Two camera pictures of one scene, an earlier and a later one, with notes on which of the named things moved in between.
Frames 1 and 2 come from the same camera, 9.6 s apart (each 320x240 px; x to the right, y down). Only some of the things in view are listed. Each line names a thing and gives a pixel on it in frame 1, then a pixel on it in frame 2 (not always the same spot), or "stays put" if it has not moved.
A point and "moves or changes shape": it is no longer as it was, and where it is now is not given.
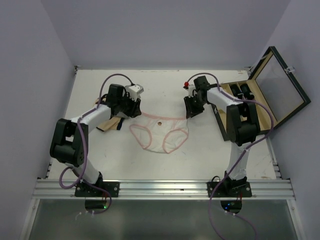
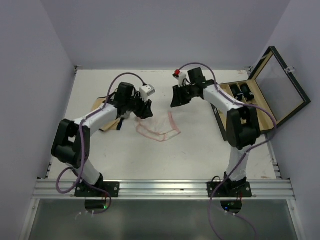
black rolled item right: x=248 y=95 stays put
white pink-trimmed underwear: x=155 y=132 moves or changes shape
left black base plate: x=84 y=190 stays put
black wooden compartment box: x=272 y=88 stays put
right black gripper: x=191 y=110 to x=178 y=99
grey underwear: x=121 y=114 stays put
